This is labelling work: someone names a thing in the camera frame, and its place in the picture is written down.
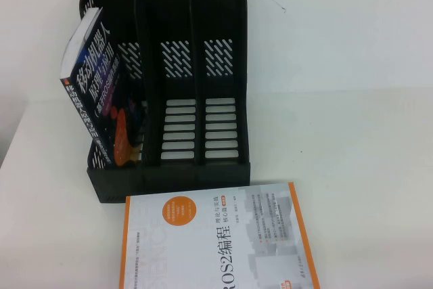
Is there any white orange ROS2 book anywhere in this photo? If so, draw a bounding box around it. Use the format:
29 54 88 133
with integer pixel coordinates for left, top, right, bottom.
118 181 321 289

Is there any dark mobile robot book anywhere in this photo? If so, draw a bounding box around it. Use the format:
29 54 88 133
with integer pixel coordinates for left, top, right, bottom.
59 7 150 170

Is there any black plastic book stand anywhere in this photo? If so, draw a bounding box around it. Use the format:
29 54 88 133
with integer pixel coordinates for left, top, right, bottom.
78 0 253 204

